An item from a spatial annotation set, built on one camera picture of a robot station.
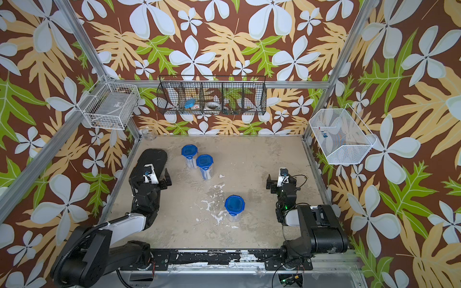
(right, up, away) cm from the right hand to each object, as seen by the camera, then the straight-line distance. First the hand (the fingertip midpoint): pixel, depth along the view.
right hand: (278, 174), depth 91 cm
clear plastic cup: (-22, -20, -8) cm, 31 cm away
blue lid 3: (-23, -12, -12) cm, 29 cm away
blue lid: (-47, +12, +5) cm, 49 cm away
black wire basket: (-37, +43, +6) cm, 57 cm away
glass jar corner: (-81, +25, +32) cm, 91 cm away
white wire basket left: (-83, +34, -4) cm, 90 cm away
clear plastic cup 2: (-47, +5, +10) cm, 48 cm away
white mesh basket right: (+28, +19, -7) cm, 35 cm away
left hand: (-61, +3, -6) cm, 61 cm away
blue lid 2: (-38, +6, 0) cm, 39 cm away
